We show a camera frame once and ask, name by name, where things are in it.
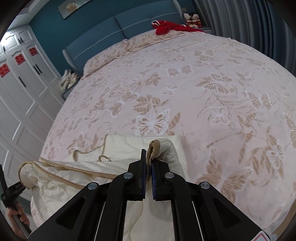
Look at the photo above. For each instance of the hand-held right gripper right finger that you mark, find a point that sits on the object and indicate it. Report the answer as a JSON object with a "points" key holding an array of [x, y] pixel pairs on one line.
{"points": [[154, 180]]}

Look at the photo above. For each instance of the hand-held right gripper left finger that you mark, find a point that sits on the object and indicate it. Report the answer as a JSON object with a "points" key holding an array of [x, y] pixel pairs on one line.
{"points": [[143, 176]]}

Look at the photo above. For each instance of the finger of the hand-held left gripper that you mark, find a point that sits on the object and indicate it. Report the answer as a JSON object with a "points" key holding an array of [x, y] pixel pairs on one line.
{"points": [[18, 188]]}

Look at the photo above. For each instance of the cream quilted jacket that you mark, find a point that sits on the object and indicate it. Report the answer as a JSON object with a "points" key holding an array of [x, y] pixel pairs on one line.
{"points": [[69, 185]]}

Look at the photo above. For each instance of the pile of beige clothes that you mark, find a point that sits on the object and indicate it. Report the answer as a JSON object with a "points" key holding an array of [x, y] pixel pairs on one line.
{"points": [[68, 80]]}

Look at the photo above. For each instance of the person's left hand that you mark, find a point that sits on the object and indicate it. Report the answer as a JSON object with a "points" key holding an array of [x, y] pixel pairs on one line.
{"points": [[17, 226]]}

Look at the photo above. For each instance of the white wardrobe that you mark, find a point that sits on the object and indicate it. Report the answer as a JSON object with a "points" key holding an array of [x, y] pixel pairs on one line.
{"points": [[27, 104]]}

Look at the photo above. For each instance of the bed with pink butterfly bedspread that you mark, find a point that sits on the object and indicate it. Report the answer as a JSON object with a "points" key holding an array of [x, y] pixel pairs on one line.
{"points": [[185, 92]]}

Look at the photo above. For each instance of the grey-blue nightstand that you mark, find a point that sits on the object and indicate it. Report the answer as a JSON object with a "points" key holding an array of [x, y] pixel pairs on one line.
{"points": [[67, 93], [205, 29]]}

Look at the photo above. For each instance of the red paper cutout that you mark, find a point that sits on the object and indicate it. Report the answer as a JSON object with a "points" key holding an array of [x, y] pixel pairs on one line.
{"points": [[19, 59], [33, 51], [3, 70]]}

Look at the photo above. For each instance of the pink floral pillow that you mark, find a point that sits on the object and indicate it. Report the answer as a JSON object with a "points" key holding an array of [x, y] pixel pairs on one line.
{"points": [[143, 40]]}

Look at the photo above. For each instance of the red garment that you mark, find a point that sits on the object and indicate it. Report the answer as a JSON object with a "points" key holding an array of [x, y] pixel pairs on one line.
{"points": [[164, 29]]}

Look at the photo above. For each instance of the blue padded headboard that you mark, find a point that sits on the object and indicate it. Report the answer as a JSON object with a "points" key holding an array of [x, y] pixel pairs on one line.
{"points": [[104, 32]]}

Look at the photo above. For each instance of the plush doll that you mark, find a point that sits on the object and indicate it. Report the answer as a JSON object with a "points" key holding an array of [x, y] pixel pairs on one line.
{"points": [[196, 19], [187, 18]]}

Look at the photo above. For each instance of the grey curtain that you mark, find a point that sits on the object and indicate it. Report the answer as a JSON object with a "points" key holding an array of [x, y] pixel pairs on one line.
{"points": [[242, 20]]}

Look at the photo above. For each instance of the floral wall picture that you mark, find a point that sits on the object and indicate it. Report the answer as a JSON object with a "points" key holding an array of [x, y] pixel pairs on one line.
{"points": [[71, 5]]}

